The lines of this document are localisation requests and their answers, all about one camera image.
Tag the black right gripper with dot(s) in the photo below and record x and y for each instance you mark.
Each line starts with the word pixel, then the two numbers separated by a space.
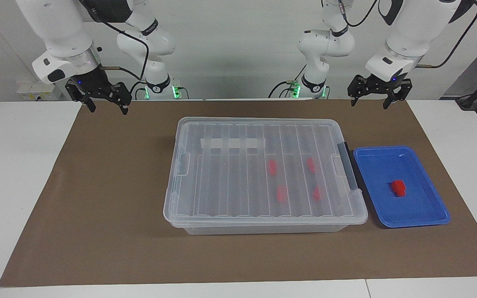
pixel 97 87

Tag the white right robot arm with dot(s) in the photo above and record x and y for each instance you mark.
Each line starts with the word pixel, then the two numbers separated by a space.
pixel 64 33

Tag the dark grey box latch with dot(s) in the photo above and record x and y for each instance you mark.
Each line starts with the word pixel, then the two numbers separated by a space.
pixel 348 169

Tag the clear plastic storage box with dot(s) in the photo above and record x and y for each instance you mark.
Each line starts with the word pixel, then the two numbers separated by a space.
pixel 263 229

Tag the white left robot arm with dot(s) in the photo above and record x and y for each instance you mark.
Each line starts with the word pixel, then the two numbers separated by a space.
pixel 408 33

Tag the blue plastic tray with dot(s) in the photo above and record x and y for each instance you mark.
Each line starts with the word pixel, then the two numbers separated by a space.
pixel 420 207

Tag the clear ribbed box lid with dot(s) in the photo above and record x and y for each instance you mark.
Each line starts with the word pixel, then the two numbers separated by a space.
pixel 222 186

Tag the white wall power strip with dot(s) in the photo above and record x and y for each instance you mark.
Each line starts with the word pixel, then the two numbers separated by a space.
pixel 35 93

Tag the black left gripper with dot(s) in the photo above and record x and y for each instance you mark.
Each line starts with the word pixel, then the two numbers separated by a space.
pixel 381 86

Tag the brown table mat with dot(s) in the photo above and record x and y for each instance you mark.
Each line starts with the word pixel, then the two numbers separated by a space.
pixel 97 207

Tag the red block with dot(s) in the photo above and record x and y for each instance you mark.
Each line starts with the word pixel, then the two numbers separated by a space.
pixel 281 193
pixel 311 164
pixel 398 188
pixel 272 167
pixel 316 193

